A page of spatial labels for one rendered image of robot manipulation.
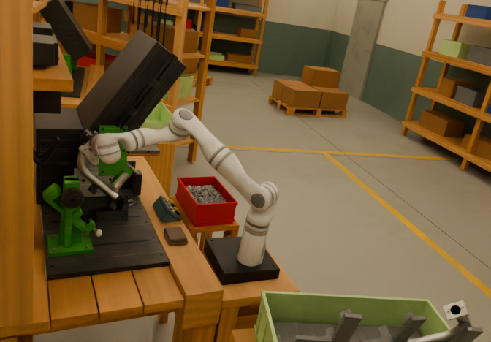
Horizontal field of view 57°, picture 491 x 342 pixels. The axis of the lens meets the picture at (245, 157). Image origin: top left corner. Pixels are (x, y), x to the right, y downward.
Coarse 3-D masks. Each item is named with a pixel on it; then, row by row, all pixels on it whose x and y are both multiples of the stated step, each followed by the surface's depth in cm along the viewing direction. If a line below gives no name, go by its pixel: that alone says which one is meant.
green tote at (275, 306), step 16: (272, 304) 153; (288, 304) 154; (304, 304) 155; (320, 304) 156; (336, 304) 157; (352, 304) 158; (368, 304) 159; (384, 304) 160; (400, 304) 161; (416, 304) 162; (432, 304) 160; (272, 320) 139; (288, 320) 157; (304, 320) 158; (320, 320) 159; (336, 320) 160; (368, 320) 161; (384, 320) 162; (400, 320) 163; (432, 320) 158; (256, 336) 152; (272, 336) 133
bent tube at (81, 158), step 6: (96, 132) 182; (78, 156) 182; (84, 156) 182; (78, 162) 182; (84, 162) 183; (78, 168) 183; (84, 168) 182; (84, 174) 183; (90, 174) 184; (90, 180) 185; (96, 180) 185; (96, 186) 187; (102, 186) 186; (108, 186) 189; (108, 192) 188; (114, 192) 189; (114, 198) 189
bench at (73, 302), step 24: (48, 288) 148; (72, 288) 150; (96, 288) 152; (120, 288) 154; (144, 288) 156; (168, 288) 158; (48, 312) 138; (72, 312) 140; (96, 312) 142; (120, 312) 145; (144, 312) 149; (168, 312) 164; (0, 336) 131; (24, 336) 143; (192, 336) 162
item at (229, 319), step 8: (224, 312) 164; (232, 312) 166; (240, 312) 172; (248, 312) 173; (256, 312) 174; (224, 320) 166; (232, 320) 167; (240, 320) 171; (248, 320) 172; (256, 320) 174; (216, 328) 168; (224, 328) 167; (232, 328) 169; (240, 328) 172; (248, 328) 174; (216, 336) 168; (224, 336) 169
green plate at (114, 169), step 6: (102, 126) 187; (108, 126) 188; (114, 126) 189; (120, 126) 190; (126, 126) 191; (102, 132) 187; (108, 132) 188; (114, 132) 189; (120, 132) 190; (120, 144) 191; (126, 156) 193; (102, 162) 189; (120, 162) 192; (126, 162) 193; (102, 168) 189; (108, 168) 190; (114, 168) 191; (120, 168) 192; (102, 174) 189; (108, 174) 190; (114, 174) 191
